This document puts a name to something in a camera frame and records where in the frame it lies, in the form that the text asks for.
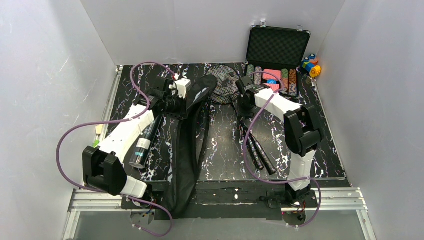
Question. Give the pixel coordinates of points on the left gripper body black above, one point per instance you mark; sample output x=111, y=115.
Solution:
x=173, y=108

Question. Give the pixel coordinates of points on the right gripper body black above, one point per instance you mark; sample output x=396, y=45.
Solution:
x=243, y=105

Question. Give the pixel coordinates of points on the black racket bag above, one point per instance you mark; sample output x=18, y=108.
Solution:
x=186, y=167

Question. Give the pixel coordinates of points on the black shuttlecock tube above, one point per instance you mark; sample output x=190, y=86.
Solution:
x=144, y=144

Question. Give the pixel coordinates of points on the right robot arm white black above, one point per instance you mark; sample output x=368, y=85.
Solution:
x=302, y=131

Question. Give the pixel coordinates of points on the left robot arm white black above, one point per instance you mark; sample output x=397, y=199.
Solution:
x=103, y=167

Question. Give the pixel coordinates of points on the pink card deck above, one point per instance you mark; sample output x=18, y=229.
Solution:
x=271, y=74

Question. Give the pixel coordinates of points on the black poker chip case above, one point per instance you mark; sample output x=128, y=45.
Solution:
x=278, y=48

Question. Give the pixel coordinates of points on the colourful toy blocks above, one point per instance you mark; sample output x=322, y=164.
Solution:
x=311, y=65

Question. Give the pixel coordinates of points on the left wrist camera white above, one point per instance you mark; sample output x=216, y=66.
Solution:
x=180, y=88

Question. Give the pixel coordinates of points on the beige block on rail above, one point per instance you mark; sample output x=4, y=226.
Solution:
x=98, y=129

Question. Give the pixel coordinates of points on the green clip on rail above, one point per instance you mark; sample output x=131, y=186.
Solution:
x=95, y=143

